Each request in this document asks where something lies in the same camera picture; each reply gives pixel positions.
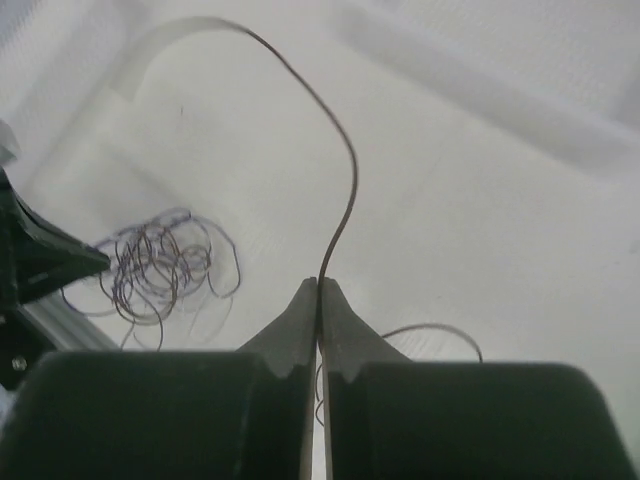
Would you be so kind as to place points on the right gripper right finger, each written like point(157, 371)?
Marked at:
point(389, 417)

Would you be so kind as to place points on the white basket at back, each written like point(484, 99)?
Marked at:
point(562, 75)

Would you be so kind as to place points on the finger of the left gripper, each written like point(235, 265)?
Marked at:
point(37, 258)

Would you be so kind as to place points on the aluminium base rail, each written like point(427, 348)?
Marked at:
point(64, 327)

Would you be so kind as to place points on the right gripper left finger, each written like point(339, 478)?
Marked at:
point(242, 414)

